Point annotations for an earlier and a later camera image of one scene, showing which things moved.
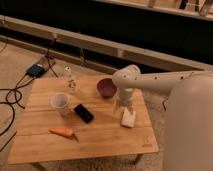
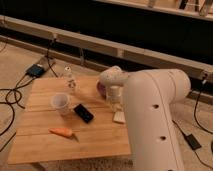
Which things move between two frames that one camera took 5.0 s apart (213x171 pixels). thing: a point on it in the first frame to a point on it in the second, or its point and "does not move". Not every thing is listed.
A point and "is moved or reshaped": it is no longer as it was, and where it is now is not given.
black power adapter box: [35, 70] does not move
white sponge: [127, 118] is moved or reshaped
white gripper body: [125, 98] to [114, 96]
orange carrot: [63, 132] does not move
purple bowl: [106, 87] does not move
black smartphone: [83, 113] does not move
